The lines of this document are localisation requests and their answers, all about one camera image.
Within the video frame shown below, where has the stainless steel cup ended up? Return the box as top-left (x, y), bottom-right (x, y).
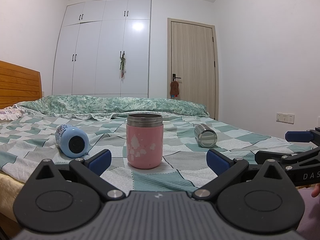
top-left (194, 124), bottom-right (217, 148)

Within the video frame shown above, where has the light blue patterned cup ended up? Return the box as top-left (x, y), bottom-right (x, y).
top-left (55, 124), bottom-right (89, 158)

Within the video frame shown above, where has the pink insulated cup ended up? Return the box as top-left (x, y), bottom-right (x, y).
top-left (126, 113), bottom-right (164, 170)

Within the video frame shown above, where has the right hand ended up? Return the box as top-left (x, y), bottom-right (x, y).
top-left (311, 183), bottom-right (320, 198)

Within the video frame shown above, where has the checkered green bed sheet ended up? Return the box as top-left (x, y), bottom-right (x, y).
top-left (1, 115), bottom-right (309, 197)

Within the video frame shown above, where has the floral ruffled pillow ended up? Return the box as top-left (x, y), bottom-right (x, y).
top-left (0, 107), bottom-right (23, 122)

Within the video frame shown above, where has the green floral quilt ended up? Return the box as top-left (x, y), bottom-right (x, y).
top-left (15, 95), bottom-right (209, 120)

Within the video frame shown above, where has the brown plush door hanger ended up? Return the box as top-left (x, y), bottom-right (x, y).
top-left (170, 78), bottom-right (180, 98)

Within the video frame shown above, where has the wooden headboard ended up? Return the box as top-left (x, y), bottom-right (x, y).
top-left (0, 61), bottom-right (43, 109)

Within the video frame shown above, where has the beige wooden door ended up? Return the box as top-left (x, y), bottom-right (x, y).
top-left (167, 18), bottom-right (219, 120)

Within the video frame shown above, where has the white built-in wardrobe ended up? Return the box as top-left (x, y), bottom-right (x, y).
top-left (52, 0), bottom-right (151, 97)

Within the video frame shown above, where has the green hanging wardrobe ornament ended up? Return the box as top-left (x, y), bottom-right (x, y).
top-left (119, 51), bottom-right (126, 79)

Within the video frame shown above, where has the white wall socket panel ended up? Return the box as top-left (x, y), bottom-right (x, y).
top-left (276, 113), bottom-right (295, 124)

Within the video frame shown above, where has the black door handle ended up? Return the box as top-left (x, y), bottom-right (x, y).
top-left (172, 74), bottom-right (181, 81)

